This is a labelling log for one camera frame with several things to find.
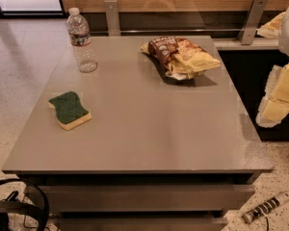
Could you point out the lower grey drawer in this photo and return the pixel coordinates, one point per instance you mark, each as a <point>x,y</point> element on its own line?
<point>142,224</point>

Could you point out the clear plastic water bottle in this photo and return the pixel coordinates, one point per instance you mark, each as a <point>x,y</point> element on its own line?
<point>80,38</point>

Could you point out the left metal rail bracket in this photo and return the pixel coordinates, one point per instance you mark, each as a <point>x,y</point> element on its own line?
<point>112,18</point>

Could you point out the grey drawer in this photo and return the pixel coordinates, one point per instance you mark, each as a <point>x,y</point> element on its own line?
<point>142,224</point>
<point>147,198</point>

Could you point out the brown chip bag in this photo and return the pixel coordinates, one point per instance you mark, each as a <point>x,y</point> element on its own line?
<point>179,57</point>

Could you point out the horizontal metal rail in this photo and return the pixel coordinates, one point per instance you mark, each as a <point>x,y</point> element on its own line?
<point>215,33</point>

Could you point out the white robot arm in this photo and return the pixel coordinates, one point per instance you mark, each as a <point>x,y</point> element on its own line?
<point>277,28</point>

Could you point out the metal rail bracket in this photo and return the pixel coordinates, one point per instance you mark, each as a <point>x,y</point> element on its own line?
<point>112,18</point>
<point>247,33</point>

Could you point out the right metal rail bracket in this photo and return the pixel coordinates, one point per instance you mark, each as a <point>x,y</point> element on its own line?
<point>247,33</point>

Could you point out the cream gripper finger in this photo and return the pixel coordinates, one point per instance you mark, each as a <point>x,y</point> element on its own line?
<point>271,113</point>
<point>277,87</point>

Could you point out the black chair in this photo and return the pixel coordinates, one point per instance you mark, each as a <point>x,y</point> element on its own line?
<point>12,206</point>

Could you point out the green yellow sponge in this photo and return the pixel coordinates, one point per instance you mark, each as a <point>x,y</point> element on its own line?
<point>69,111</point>

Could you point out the upper grey drawer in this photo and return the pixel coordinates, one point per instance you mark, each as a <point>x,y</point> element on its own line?
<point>147,198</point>

